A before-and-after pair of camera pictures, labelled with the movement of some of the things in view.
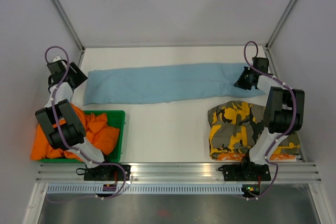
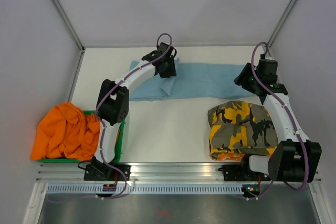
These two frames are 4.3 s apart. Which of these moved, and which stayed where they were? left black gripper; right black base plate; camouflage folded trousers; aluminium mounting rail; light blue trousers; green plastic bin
Moved: left black gripper; light blue trousers
Stayed: right black base plate; aluminium mounting rail; green plastic bin; camouflage folded trousers
